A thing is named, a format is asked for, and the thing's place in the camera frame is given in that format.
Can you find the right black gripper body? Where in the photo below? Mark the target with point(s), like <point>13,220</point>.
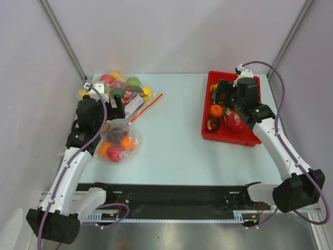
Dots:
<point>224,88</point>

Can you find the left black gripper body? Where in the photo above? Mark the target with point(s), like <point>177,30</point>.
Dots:
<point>113,113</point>

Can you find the clear zip bag blue seal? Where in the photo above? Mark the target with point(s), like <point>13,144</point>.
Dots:
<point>132,132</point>

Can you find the orange fake tangerine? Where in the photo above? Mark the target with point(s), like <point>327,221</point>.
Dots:
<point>102,151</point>
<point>127,143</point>

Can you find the purple fake grapes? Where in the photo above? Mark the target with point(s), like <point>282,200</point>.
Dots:
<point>116,134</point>

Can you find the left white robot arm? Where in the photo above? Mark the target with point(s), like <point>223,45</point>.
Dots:
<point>58,218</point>

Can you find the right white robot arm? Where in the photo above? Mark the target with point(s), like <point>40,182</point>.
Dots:
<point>300,185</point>

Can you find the fake tangerine in tray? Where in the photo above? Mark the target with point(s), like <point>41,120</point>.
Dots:
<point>216,111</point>

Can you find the pink fake dragon fruit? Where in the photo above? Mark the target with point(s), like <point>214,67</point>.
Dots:
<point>233,121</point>

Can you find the zip bag red seal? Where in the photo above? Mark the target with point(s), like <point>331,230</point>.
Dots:
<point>136,96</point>

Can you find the dark red fake apple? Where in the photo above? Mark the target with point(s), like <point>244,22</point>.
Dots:
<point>213,124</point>

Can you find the yellow bananas bag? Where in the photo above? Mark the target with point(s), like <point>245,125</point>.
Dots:
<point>81,93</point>

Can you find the red plastic tray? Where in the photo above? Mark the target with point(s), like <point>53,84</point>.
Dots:
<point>224,134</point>

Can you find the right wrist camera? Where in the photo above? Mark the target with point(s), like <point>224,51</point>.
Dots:
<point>243,72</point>

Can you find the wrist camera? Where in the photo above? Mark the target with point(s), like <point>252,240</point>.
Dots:
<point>243,72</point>
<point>97,87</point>

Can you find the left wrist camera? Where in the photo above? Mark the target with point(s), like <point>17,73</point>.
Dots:
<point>97,87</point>

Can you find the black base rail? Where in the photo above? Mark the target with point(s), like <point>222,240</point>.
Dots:
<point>179,202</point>

